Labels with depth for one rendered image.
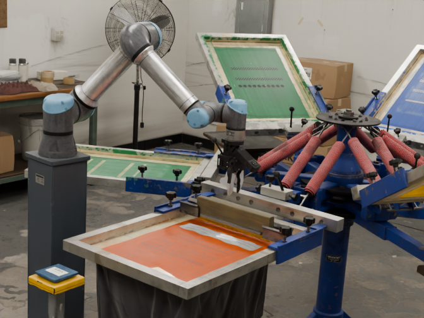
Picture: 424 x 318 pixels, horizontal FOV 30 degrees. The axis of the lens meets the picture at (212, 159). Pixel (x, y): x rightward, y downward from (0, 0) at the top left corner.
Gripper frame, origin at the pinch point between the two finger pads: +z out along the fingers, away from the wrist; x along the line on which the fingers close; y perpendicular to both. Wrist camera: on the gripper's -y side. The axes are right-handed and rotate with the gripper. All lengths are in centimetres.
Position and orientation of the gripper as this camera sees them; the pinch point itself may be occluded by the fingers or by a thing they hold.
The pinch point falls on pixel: (235, 191)
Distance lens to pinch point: 305.4
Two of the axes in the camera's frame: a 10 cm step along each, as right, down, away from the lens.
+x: -6.3, 1.6, -7.6
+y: -7.8, -2.1, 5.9
